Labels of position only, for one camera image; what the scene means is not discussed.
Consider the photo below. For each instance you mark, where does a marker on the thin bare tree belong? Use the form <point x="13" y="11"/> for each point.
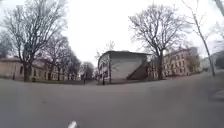
<point x="207" y="53"/>

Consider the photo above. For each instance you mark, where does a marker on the dark post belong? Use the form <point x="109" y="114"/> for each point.
<point x="103" y="80"/>

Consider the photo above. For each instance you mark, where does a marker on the grey asphalt road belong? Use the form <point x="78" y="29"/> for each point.
<point x="110" y="103"/>

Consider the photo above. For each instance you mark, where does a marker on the low yellow building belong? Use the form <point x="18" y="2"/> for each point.
<point x="10" y="69"/>

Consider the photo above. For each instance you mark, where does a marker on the white building with dark roof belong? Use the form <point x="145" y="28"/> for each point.
<point x="123" y="65"/>

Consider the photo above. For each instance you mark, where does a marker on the multi-storey pale building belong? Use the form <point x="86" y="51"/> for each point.
<point x="176" y="63"/>

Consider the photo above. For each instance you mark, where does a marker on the large bare tree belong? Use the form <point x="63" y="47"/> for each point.
<point x="160" y="63"/>
<point x="27" y="68"/>

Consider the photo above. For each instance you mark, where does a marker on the row of bare trees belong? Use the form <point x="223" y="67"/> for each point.
<point x="58" y="63"/>

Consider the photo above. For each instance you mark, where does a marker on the robot's own part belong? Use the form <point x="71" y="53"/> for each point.
<point x="72" y="125"/>

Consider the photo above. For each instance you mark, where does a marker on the small bare tree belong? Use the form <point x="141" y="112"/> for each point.
<point x="109" y="68"/>

